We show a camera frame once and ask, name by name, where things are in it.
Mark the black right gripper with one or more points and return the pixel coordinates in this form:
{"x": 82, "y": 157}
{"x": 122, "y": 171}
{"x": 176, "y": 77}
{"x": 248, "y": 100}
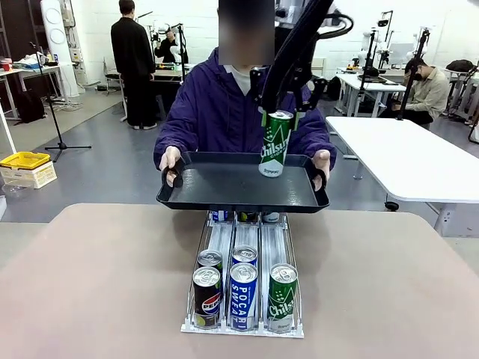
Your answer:
{"x": 305, "y": 63}

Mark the green Chilsung cider can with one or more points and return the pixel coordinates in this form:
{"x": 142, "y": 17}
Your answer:
{"x": 282, "y": 299}
{"x": 272, "y": 218}
{"x": 275, "y": 149}

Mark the black serving tray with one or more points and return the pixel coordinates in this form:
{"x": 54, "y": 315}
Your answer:
{"x": 232, "y": 187}

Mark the black Pepsi can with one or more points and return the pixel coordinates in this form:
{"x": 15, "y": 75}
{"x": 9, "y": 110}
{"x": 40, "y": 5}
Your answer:
{"x": 248, "y": 217}
{"x": 210, "y": 258}
{"x": 207, "y": 299}

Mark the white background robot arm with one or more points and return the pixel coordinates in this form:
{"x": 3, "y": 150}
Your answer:
{"x": 365, "y": 56}

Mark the person's left forearm purple sleeve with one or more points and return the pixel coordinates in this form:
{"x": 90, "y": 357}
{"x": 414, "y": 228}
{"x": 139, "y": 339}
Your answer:
{"x": 325, "y": 138}

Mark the person's right forearm purple sleeve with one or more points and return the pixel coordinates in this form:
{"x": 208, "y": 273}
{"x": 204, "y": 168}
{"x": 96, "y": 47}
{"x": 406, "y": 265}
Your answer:
{"x": 164, "y": 140}

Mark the person in purple jacket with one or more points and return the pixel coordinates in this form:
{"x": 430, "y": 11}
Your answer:
{"x": 213, "y": 112}

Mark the seated person in beige jacket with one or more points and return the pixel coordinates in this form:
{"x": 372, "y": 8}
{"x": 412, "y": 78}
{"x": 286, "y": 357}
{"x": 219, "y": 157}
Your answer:
{"x": 430, "y": 89}

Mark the standing person in black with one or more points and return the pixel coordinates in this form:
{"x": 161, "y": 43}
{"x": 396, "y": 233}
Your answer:
{"x": 132, "y": 56}

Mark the person's left hand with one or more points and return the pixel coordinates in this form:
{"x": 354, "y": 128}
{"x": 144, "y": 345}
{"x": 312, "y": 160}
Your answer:
{"x": 323, "y": 161}

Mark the person's right hand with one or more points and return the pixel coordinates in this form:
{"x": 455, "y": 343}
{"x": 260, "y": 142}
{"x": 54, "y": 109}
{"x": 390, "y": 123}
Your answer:
{"x": 172, "y": 155}

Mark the white drawer cart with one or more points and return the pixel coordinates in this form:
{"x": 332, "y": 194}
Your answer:
{"x": 320, "y": 67}

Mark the black backpack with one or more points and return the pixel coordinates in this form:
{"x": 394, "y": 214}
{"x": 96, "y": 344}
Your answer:
{"x": 334, "y": 88}

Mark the long white table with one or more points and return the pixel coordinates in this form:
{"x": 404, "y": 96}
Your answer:
{"x": 370, "y": 84}

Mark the dark workbench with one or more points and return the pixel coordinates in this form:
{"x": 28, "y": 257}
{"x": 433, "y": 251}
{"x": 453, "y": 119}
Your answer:
{"x": 166, "y": 76}

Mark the black tripod pole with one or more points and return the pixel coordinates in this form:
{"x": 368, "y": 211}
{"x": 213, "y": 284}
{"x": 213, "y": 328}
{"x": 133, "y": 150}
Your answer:
{"x": 407, "y": 93}

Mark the large white table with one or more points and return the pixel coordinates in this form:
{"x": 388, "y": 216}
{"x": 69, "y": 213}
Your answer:
{"x": 404, "y": 161}

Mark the blue Pocari Sweat can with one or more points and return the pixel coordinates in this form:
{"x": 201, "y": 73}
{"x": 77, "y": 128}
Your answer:
{"x": 243, "y": 299}
{"x": 220, "y": 215}
{"x": 244, "y": 255}

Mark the white can dispenser rack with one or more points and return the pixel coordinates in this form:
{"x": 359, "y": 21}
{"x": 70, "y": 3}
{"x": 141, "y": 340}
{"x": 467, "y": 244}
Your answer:
{"x": 275, "y": 239}

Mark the black bag on table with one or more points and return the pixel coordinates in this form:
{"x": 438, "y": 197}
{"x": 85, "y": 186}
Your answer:
{"x": 460, "y": 66}

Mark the black microphone stand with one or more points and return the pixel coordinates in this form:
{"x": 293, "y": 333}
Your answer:
{"x": 61, "y": 144}

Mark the white tower air conditioner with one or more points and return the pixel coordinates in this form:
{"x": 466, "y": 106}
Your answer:
{"x": 56, "y": 37}

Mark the cluttered white table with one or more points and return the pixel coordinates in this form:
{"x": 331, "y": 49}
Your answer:
{"x": 37, "y": 69}

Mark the black bag on floor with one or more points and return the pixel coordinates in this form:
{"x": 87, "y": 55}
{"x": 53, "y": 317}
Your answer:
{"x": 30, "y": 108}

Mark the cream plastic crate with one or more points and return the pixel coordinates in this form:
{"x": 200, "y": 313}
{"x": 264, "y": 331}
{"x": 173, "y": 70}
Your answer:
{"x": 33, "y": 177}

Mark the yellow plastic crate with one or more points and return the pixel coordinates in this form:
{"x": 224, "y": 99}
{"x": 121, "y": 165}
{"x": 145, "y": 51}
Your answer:
{"x": 24, "y": 160}

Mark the red cup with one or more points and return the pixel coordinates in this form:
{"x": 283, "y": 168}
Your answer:
{"x": 6, "y": 66}

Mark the clear plastic bowl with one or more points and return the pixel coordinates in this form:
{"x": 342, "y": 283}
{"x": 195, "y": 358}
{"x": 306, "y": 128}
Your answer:
{"x": 16, "y": 190}

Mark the black camera on stand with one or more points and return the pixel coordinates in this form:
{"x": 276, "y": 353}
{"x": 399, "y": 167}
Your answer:
{"x": 382, "y": 22}

